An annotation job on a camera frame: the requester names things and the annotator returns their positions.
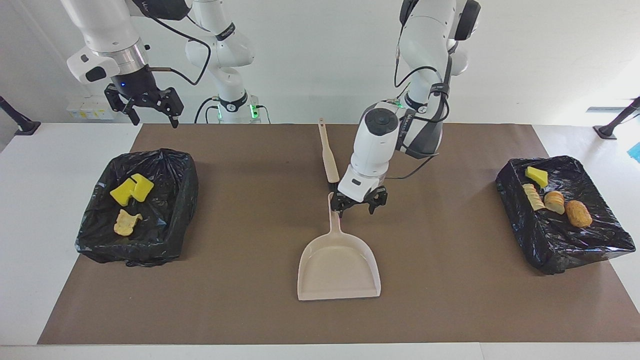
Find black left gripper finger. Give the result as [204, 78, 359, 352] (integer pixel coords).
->
[364, 187, 389, 216]
[331, 192, 353, 217]

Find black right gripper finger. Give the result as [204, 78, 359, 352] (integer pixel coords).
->
[104, 84, 142, 126]
[152, 87, 185, 129]

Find beige hand brush black bristles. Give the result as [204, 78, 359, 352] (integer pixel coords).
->
[318, 118, 341, 184]

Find beige plastic dustpan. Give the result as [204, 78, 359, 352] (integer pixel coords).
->
[297, 192, 382, 302]

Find notched yellow green sponge piece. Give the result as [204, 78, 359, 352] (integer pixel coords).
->
[130, 173, 155, 203]

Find plain yellow sponge piece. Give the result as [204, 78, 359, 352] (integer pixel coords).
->
[110, 180, 137, 207]

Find pale yellow grey torn scrap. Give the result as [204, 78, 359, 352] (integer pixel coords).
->
[113, 209, 143, 237]

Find pale yellow chunky scrap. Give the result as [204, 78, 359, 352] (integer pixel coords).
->
[522, 183, 546, 212]

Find small green yellow sponge piece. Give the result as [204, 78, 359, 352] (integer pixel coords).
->
[525, 166, 549, 189]

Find orange striped croissant-like scrap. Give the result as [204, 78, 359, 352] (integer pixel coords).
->
[543, 190, 566, 215]

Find brown bread-like scrap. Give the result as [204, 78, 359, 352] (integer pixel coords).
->
[565, 200, 593, 228]

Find trash bin with black bag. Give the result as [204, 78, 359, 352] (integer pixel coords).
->
[496, 155, 637, 275]
[75, 148, 199, 267]

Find black stand foot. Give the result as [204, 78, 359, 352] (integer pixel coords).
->
[593, 97, 640, 140]
[0, 96, 41, 136]

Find brown table mat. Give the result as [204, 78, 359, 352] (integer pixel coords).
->
[37, 123, 640, 345]

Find black right base cable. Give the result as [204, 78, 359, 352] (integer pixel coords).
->
[194, 96, 271, 124]

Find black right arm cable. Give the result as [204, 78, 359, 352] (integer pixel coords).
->
[145, 10, 212, 87]

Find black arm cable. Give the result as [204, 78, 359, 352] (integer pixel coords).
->
[385, 0, 451, 181]
[145, 10, 212, 87]

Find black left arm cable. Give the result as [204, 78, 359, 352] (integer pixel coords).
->
[385, 0, 451, 181]

